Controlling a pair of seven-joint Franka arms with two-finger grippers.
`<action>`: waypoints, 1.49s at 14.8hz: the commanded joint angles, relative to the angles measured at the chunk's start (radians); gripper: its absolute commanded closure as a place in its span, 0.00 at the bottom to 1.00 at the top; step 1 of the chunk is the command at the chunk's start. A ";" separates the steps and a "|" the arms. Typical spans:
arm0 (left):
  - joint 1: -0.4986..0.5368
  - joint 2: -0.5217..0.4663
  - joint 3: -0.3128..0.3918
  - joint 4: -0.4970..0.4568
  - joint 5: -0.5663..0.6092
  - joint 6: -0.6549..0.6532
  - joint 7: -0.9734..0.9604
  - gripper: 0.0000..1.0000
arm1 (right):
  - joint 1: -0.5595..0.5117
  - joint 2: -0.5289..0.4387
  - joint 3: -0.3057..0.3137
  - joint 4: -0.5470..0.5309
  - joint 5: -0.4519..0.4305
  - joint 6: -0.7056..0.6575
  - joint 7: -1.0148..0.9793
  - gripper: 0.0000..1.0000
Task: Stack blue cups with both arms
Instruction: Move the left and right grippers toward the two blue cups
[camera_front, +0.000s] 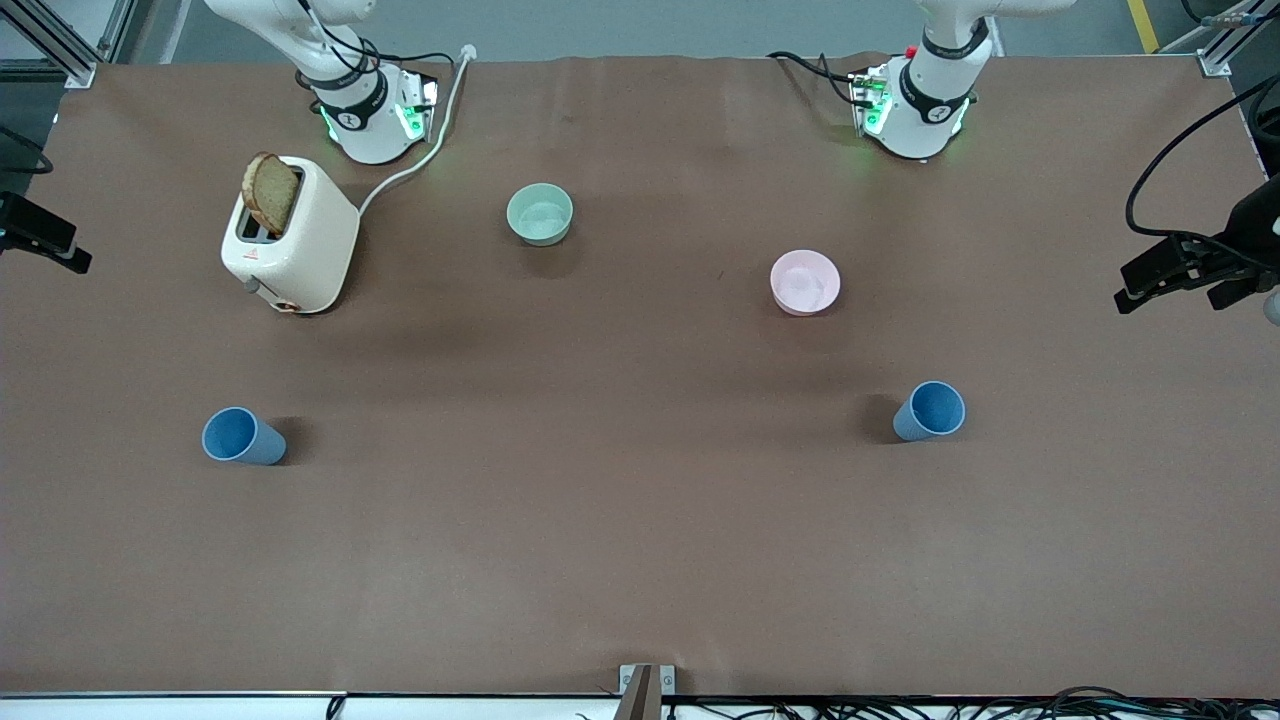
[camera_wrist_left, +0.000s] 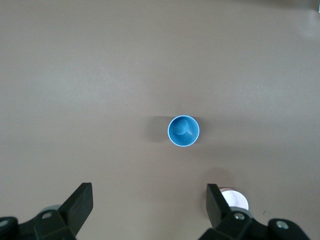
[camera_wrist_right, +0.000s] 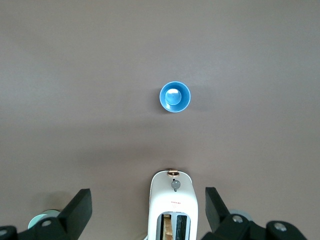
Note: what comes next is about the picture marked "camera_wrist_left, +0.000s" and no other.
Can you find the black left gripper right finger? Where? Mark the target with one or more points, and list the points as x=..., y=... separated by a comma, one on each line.
x=220, y=215

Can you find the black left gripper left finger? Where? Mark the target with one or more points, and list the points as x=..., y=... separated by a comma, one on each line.
x=75, y=212

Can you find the blue plastic cup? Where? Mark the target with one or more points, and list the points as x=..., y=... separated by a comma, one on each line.
x=183, y=136

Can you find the pink bowl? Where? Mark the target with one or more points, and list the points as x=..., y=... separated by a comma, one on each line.
x=236, y=198

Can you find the pale green bowl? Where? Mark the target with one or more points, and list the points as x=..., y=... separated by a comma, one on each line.
x=318, y=7

